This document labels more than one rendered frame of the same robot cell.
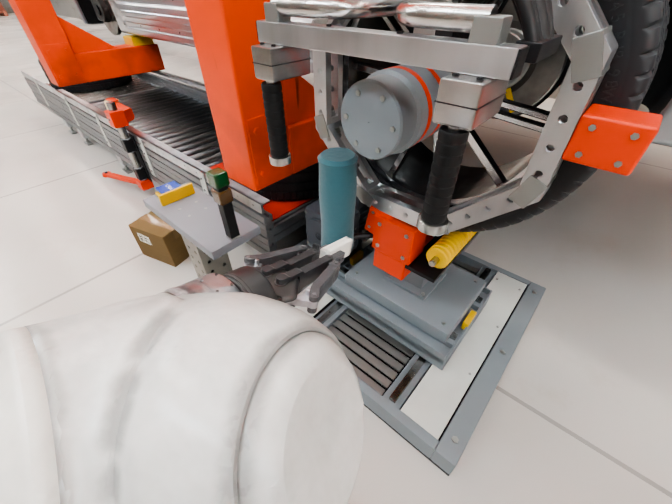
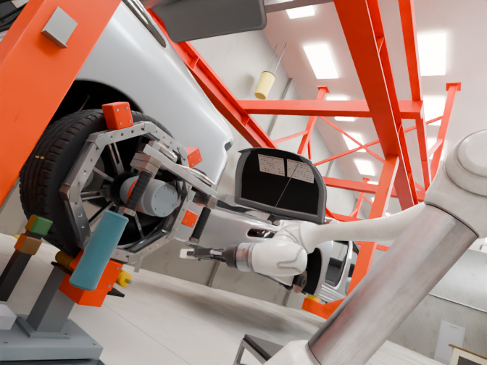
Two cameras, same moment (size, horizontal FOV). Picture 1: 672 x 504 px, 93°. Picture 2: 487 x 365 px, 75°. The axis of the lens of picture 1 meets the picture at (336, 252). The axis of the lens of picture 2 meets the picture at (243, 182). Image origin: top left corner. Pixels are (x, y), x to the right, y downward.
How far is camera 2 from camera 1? 1.26 m
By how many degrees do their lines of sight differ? 102
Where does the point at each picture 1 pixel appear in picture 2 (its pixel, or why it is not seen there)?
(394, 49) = (196, 182)
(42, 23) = not seen: outside the picture
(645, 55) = not seen: hidden behind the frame
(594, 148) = (188, 219)
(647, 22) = not seen: hidden behind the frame
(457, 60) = (208, 190)
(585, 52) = (190, 193)
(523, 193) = (171, 235)
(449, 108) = (211, 203)
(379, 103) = (172, 194)
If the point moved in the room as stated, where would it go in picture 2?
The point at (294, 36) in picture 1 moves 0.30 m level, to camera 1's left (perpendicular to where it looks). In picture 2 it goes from (164, 160) to (153, 129)
